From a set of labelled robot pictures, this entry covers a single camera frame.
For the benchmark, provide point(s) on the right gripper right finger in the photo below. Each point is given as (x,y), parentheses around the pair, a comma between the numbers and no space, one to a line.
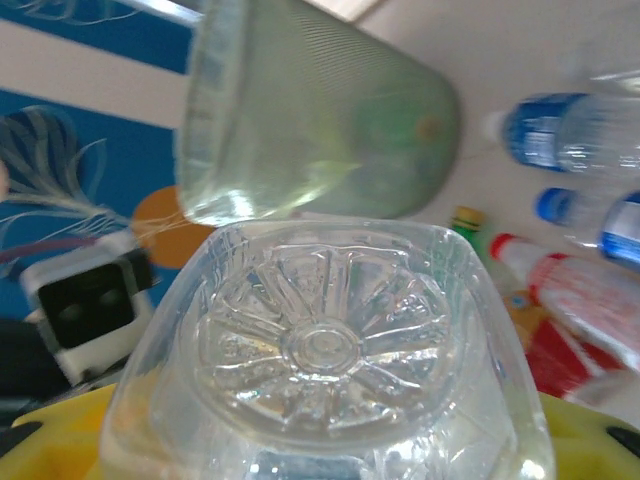
(590,450)

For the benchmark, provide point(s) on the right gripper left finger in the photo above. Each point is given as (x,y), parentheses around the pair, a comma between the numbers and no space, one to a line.
(60,450)

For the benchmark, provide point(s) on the red gold label bottle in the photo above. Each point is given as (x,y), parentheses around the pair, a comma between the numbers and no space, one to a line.
(555,360)

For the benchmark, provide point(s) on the clear red-print bottle red cap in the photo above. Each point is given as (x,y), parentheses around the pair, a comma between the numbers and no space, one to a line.
(505,246)

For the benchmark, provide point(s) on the blue-label bottle blue cap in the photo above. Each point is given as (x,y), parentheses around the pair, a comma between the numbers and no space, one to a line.
(552,206)

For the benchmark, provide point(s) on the clear square-base bottle green label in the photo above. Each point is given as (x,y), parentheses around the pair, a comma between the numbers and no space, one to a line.
(320,345)

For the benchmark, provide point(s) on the blue-capped bottle blue label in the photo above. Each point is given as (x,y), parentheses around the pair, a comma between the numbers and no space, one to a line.
(535,132)

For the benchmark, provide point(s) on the green mesh waste bin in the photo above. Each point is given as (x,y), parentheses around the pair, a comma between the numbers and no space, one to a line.
(375,100)

